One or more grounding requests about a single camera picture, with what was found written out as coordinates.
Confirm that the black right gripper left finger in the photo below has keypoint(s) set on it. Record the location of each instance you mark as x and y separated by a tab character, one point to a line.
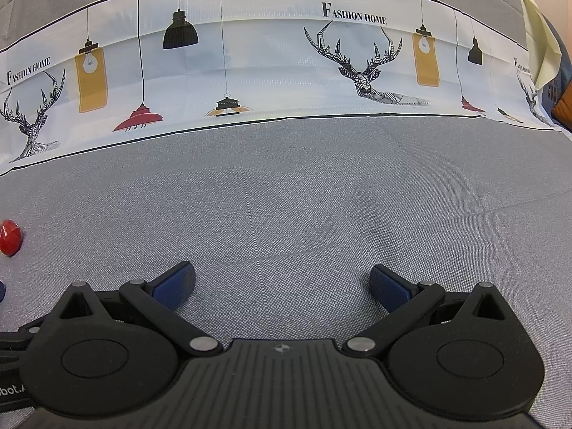
107	352

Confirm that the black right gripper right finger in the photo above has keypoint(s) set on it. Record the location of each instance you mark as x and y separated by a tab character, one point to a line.
462	355

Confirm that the red apple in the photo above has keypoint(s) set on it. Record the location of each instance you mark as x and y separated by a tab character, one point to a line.
11	238

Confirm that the orange cushion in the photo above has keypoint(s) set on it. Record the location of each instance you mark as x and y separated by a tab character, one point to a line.
562	111

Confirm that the blue cushion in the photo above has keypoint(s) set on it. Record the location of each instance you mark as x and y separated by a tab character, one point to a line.
555	88

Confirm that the grey printed sofa cover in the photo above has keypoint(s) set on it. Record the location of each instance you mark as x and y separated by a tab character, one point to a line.
284	147

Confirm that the pale yellow cloth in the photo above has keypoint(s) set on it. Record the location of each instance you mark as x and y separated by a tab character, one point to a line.
543	50

